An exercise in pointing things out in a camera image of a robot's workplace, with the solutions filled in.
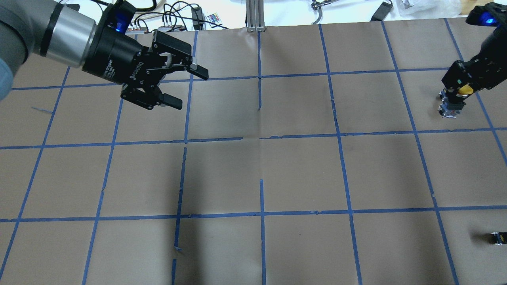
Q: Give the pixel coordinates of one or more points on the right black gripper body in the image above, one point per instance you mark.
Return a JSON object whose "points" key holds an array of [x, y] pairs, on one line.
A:
{"points": [[486, 59]]}

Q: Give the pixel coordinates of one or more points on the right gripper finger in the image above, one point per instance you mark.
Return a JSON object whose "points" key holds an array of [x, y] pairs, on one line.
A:
{"points": [[456, 77]]}

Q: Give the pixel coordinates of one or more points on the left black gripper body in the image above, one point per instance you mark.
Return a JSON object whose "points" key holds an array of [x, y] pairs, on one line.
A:
{"points": [[112, 50]]}

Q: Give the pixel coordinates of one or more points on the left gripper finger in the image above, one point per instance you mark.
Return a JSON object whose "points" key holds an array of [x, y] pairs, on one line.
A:
{"points": [[198, 70], [170, 101]]}

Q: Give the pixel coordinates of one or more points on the yellow push button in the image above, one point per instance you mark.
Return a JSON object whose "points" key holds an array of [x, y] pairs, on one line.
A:
{"points": [[452, 102]]}

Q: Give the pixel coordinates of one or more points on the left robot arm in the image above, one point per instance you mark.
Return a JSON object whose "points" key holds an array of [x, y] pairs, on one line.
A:
{"points": [[60, 32]]}

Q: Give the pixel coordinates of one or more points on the small remote control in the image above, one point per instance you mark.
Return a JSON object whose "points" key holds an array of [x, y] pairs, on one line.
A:
{"points": [[214, 20]]}

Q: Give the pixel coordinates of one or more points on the clear plastic bag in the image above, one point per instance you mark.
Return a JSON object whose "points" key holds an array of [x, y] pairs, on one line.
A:
{"points": [[429, 8]]}

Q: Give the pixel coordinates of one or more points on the black power adapter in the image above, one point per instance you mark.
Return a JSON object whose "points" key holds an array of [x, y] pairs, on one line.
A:
{"points": [[382, 11]]}

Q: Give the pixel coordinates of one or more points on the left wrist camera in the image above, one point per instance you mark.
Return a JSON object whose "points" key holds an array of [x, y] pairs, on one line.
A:
{"points": [[118, 16]]}

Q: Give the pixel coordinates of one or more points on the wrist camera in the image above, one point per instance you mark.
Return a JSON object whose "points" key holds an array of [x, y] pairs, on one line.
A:
{"points": [[118, 16], [491, 14]]}

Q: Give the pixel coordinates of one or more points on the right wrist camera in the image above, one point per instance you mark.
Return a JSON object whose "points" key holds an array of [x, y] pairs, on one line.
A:
{"points": [[491, 14]]}

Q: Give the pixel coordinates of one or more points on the aluminium frame post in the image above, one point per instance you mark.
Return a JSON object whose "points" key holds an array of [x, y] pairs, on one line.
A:
{"points": [[255, 16]]}

